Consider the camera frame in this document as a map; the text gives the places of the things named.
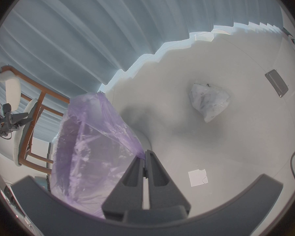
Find white trash bin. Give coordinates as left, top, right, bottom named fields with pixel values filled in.
left=128, top=128, right=153, bottom=157

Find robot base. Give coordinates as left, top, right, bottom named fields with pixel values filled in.
left=0, top=165, right=20, bottom=221

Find pale blue curtain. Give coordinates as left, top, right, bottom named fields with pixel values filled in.
left=0, top=0, right=284, bottom=143

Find purple plastic bag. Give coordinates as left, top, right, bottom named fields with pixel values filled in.
left=50, top=91, right=148, bottom=218

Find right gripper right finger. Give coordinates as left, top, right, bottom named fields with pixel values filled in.
left=146, top=149, right=191, bottom=217

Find crumpled white plastic wrapper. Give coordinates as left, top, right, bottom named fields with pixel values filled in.
left=189, top=83, right=230, bottom=123

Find wooden chair with white cushions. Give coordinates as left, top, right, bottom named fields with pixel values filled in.
left=0, top=62, right=70, bottom=175

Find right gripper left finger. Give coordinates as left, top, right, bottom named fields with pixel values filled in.
left=101, top=155, right=146, bottom=219

